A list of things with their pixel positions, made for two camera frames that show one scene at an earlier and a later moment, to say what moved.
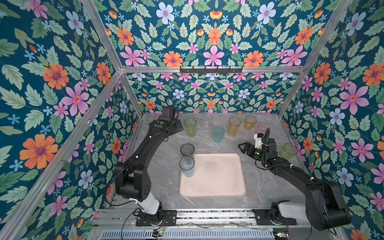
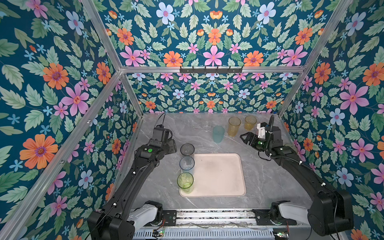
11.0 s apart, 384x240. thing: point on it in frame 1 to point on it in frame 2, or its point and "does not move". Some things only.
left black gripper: x=179 y=124 to x=173 y=146
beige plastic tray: x=216 y=175 does not move
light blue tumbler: x=187 y=165 does not move
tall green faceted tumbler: x=190 y=123 to x=185 y=181
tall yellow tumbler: x=234 y=123 does not move
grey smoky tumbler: x=187 y=149 does not move
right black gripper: x=248 y=146 to x=253 y=139
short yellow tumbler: x=249 y=121 does not move
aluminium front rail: x=111 y=218 does not move
